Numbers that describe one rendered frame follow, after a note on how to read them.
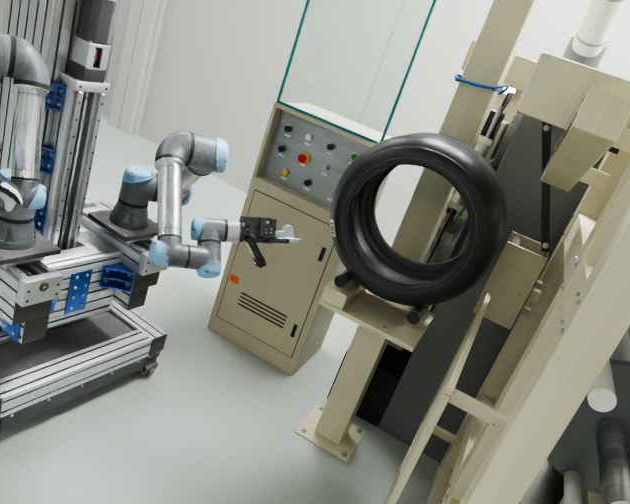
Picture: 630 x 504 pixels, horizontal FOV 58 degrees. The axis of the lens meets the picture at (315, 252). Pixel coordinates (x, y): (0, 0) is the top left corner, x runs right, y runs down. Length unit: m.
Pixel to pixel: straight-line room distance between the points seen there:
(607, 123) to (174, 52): 5.05
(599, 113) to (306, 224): 1.64
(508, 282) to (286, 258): 1.14
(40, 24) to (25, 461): 1.47
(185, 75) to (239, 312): 3.36
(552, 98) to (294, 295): 1.73
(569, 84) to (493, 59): 0.68
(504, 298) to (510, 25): 0.95
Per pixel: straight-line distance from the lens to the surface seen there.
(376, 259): 2.20
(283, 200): 2.78
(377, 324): 2.04
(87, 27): 2.10
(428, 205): 2.23
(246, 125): 5.44
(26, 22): 2.22
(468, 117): 2.18
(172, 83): 6.05
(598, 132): 1.42
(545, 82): 1.53
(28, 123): 1.88
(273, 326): 2.98
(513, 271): 2.17
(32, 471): 2.32
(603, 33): 2.65
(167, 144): 1.93
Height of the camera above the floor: 1.69
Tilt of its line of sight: 21 degrees down
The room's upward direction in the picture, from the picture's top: 20 degrees clockwise
